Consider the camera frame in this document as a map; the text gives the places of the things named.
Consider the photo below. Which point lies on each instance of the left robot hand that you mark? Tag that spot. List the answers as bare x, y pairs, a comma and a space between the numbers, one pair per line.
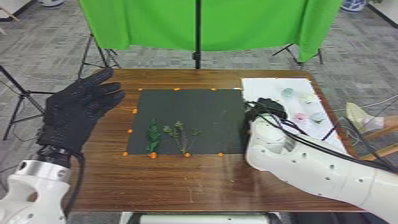
74, 113

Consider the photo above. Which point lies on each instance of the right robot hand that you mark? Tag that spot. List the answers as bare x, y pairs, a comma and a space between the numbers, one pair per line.
268, 106

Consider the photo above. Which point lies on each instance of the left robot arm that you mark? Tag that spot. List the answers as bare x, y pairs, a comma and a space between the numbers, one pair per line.
33, 190

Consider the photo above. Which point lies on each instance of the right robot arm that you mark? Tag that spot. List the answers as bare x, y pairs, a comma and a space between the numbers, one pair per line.
321, 166

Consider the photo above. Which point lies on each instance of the blue flower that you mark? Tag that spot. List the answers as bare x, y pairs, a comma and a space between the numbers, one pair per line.
289, 92

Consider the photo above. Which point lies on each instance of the white sheet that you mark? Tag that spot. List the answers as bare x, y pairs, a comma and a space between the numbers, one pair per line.
269, 88

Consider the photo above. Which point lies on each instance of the pink flower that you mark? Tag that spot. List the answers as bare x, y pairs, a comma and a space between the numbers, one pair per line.
301, 117

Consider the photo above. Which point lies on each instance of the white flower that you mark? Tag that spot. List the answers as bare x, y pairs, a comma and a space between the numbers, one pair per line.
308, 98

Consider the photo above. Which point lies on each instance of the black tripod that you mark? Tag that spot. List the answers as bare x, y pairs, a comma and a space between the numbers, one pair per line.
99, 55
24, 96
296, 53

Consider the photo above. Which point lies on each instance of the dark mat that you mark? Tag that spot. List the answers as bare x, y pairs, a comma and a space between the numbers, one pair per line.
189, 116

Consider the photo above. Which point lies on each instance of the green sprig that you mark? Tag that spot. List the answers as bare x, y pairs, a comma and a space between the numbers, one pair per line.
154, 136
182, 135

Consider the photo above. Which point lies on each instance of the black stand pole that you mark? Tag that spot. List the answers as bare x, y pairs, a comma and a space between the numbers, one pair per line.
198, 33

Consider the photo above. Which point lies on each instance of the blue and white vase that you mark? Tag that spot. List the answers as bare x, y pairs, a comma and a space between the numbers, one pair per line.
355, 4
51, 2

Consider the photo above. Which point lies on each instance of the pale grey bar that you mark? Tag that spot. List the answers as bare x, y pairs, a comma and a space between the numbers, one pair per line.
202, 219

